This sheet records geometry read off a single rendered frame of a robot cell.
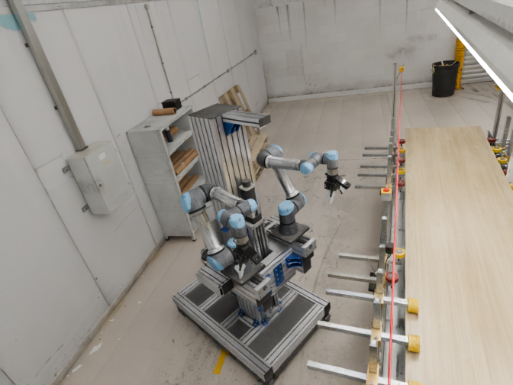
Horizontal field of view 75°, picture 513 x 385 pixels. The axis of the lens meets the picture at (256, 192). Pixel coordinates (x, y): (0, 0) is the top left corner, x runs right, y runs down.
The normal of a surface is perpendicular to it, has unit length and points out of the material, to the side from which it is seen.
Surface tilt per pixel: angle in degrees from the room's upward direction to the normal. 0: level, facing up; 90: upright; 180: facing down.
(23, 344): 90
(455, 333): 0
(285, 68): 90
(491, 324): 0
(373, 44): 90
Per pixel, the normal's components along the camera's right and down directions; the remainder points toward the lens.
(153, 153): -0.25, 0.51
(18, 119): 0.96, -0.01
